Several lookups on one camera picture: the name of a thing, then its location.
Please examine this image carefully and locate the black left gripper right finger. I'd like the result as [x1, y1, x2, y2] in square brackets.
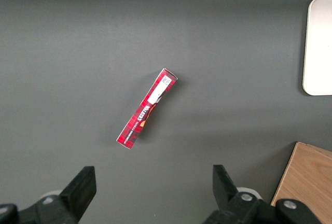
[204, 164, 325, 224]

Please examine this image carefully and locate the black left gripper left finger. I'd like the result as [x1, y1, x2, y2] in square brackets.
[0, 165, 98, 224]

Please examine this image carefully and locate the beige plastic tray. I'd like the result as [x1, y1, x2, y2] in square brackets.
[302, 0, 332, 96]

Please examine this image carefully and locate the wooden drawer cabinet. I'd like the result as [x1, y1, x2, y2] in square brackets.
[270, 141, 332, 224]

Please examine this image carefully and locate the red tartan cookie box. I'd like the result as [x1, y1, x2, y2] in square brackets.
[116, 68, 179, 150]

